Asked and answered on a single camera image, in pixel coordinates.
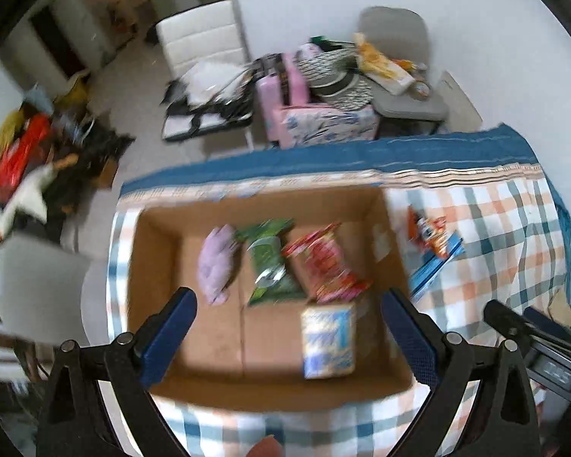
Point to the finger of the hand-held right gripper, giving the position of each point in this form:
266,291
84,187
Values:
549,324
504,319

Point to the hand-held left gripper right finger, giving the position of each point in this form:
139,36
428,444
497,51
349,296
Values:
411,338

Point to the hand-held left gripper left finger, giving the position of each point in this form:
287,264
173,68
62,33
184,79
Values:
171,333

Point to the purple soft pouch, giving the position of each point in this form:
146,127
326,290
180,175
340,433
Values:
216,264

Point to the blue white tissue packet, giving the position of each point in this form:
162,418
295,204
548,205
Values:
328,340

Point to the brown cardboard box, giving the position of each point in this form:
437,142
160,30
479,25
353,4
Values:
266,342

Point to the red snack packet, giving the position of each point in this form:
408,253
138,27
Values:
326,266

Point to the green snack packet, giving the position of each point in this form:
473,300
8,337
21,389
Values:
269,262

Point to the blue flat packet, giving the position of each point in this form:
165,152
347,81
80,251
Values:
435,266

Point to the checked blanket with blue border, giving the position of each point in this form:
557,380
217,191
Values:
495,228

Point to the orange snack packet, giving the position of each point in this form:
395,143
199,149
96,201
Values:
426,233

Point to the grey chair seat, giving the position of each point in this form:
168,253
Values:
38,290

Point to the black dark clothing pile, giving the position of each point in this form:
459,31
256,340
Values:
85,162

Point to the white cloth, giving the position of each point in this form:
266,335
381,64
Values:
28,195

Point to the black white bag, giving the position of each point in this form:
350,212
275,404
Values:
204,114

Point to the floral blue white box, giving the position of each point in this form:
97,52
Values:
333,123

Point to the red plastic bag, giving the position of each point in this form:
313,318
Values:
21,157

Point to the pink suitcase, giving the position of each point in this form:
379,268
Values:
278,100

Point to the grey office chair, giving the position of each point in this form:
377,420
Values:
399,81

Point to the striped woven hat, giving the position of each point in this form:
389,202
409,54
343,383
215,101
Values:
335,78

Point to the yellow orange snack bag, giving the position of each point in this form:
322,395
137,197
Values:
383,64

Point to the white padded chair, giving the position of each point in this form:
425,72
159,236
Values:
200,38

